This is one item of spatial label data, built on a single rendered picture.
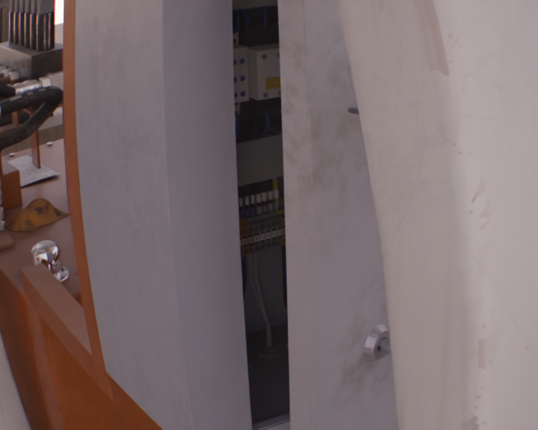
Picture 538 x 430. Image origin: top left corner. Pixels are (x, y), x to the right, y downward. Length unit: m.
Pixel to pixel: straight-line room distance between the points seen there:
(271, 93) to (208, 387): 0.25
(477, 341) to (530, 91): 0.08
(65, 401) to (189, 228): 0.65
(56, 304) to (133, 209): 0.38
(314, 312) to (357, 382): 0.09
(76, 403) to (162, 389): 0.52
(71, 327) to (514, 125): 0.81
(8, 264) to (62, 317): 0.30
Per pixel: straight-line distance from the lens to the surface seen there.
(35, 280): 1.16
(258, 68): 0.78
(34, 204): 1.50
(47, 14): 1.49
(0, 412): 1.40
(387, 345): 0.63
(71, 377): 1.26
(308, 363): 0.59
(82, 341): 0.99
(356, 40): 0.27
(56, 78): 1.42
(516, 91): 0.26
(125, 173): 0.72
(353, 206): 0.57
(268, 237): 0.87
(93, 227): 0.82
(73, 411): 1.28
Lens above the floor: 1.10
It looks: 20 degrees down
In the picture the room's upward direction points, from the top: 2 degrees counter-clockwise
